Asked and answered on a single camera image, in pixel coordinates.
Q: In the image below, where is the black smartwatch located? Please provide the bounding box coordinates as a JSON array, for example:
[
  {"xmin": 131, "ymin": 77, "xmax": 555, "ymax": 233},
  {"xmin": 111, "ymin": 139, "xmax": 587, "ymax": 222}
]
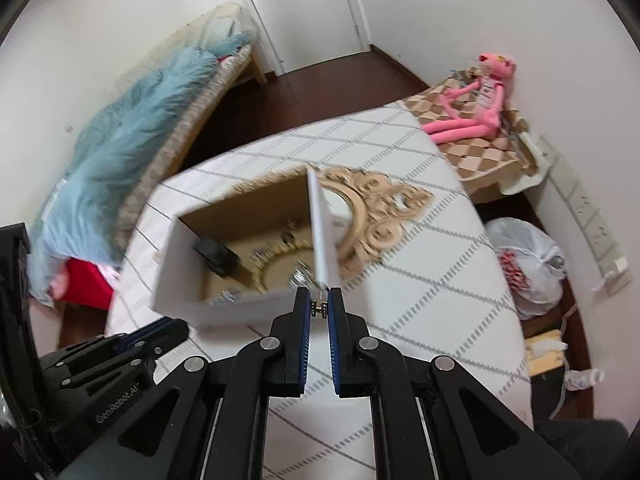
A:
[{"xmin": 192, "ymin": 237, "xmax": 237, "ymax": 278}]

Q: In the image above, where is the yellow cardboard piece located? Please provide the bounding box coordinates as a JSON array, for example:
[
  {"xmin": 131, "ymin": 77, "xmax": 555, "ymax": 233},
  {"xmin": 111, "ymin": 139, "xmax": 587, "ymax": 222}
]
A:
[{"xmin": 525, "ymin": 330, "xmax": 568, "ymax": 376}]

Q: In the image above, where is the white door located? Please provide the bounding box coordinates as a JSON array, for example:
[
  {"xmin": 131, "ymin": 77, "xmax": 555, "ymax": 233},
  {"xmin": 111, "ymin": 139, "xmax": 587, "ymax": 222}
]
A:
[{"xmin": 225, "ymin": 0, "xmax": 373, "ymax": 78}]

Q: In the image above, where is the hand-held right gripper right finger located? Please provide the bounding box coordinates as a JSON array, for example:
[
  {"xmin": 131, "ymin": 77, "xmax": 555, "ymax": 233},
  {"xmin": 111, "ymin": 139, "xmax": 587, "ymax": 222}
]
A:
[{"xmin": 327, "ymin": 287, "xmax": 583, "ymax": 480}]

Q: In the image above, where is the small white bottle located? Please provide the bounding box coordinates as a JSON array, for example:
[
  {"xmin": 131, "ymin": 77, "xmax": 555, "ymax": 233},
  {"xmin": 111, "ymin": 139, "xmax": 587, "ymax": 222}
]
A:
[{"xmin": 567, "ymin": 367, "xmax": 606, "ymax": 391}]

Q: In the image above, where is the blue duvet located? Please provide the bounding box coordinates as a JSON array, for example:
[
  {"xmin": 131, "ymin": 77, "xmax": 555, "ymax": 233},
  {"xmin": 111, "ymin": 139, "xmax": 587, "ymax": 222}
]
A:
[{"xmin": 27, "ymin": 32, "xmax": 253, "ymax": 306}]

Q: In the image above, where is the red blanket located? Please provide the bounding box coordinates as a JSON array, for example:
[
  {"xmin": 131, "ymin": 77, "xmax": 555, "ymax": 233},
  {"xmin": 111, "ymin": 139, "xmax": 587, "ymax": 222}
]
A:
[{"xmin": 60, "ymin": 257, "xmax": 118, "ymax": 311}]

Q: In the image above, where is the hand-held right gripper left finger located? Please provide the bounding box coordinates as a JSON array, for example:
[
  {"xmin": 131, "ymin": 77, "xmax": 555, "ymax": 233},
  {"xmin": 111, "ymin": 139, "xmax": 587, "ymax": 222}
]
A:
[{"xmin": 65, "ymin": 287, "xmax": 312, "ymax": 480}]

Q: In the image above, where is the pink plush toy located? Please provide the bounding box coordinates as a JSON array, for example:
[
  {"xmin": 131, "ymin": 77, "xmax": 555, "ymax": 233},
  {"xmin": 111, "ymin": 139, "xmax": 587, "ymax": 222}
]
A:
[{"xmin": 425, "ymin": 52, "xmax": 518, "ymax": 146}]

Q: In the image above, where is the white charger plug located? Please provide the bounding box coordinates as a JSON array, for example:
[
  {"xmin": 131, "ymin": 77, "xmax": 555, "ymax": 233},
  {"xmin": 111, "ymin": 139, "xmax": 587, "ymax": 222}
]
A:
[{"xmin": 602, "ymin": 257, "xmax": 631, "ymax": 286}]

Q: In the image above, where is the white plastic bag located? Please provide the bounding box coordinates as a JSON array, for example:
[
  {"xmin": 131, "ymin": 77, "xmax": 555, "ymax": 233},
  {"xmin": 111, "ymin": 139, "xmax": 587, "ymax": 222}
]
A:
[{"xmin": 485, "ymin": 217, "xmax": 568, "ymax": 321}]

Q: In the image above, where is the white diamond-patterned tablecloth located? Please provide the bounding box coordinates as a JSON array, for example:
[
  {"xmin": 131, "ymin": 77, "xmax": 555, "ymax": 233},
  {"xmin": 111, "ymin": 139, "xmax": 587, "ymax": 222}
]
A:
[{"xmin": 102, "ymin": 105, "xmax": 536, "ymax": 480}]

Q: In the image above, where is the white striped pillow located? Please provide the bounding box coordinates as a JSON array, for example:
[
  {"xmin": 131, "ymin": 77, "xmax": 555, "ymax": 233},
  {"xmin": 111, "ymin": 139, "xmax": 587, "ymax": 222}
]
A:
[{"xmin": 192, "ymin": 15, "xmax": 236, "ymax": 53}]

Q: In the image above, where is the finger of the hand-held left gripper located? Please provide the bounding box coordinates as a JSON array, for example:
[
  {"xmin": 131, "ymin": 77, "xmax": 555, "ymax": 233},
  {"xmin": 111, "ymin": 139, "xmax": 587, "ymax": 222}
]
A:
[
  {"xmin": 40, "ymin": 337, "xmax": 167, "ymax": 397},
  {"xmin": 107, "ymin": 317, "xmax": 191, "ymax": 350}
]

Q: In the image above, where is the cardboard box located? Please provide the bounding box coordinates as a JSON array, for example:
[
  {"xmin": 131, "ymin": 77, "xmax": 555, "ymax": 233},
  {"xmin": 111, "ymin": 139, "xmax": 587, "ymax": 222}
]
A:
[{"xmin": 152, "ymin": 165, "xmax": 333, "ymax": 333}]

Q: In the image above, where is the wooden bed frame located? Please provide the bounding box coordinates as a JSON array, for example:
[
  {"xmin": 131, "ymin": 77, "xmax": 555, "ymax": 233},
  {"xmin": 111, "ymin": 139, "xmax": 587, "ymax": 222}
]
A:
[{"xmin": 220, "ymin": 2, "xmax": 268, "ymax": 86}]

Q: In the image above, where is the checkered cushion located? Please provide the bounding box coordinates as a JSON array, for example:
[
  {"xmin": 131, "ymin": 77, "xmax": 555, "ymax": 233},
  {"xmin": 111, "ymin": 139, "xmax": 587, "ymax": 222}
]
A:
[{"xmin": 397, "ymin": 72, "xmax": 531, "ymax": 183}]

